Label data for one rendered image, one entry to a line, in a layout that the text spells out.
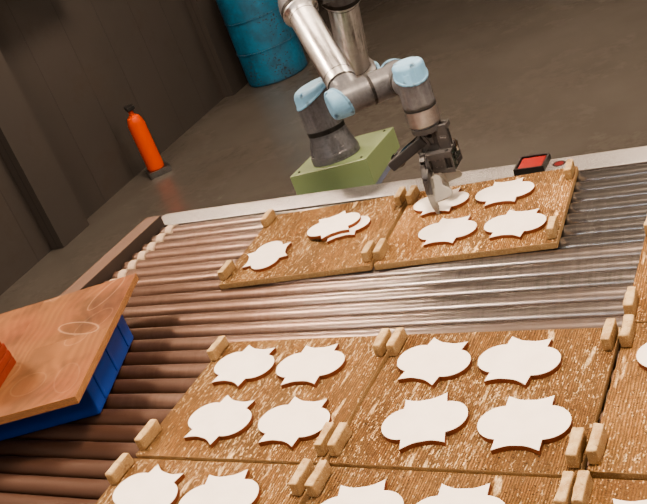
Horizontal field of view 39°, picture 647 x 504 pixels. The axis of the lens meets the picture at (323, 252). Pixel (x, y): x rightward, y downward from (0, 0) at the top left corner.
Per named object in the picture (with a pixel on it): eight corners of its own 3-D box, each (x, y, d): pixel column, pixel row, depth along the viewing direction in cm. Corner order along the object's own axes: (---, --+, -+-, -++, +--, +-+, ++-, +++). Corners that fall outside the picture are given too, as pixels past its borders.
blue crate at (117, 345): (23, 368, 221) (3, 335, 217) (137, 335, 215) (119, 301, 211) (-27, 450, 193) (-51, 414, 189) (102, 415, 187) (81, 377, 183)
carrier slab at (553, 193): (416, 197, 230) (414, 192, 229) (579, 171, 210) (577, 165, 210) (375, 270, 202) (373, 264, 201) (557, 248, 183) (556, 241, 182)
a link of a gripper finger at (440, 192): (453, 212, 207) (447, 172, 207) (429, 215, 210) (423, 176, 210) (457, 211, 210) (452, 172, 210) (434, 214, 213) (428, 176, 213)
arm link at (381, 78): (359, 69, 215) (372, 78, 205) (402, 51, 216) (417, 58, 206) (370, 99, 218) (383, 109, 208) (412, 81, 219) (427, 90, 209)
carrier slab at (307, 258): (274, 220, 249) (272, 215, 248) (412, 197, 230) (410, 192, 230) (220, 289, 221) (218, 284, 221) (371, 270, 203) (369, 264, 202)
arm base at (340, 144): (328, 150, 281) (316, 121, 278) (368, 141, 272) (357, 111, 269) (304, 170, 270) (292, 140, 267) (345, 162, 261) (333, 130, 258)
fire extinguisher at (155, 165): (154, 168, 674) (124, 103, 652) (179, 163, 663) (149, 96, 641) (139, 182, 656) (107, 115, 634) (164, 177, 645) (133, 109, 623)
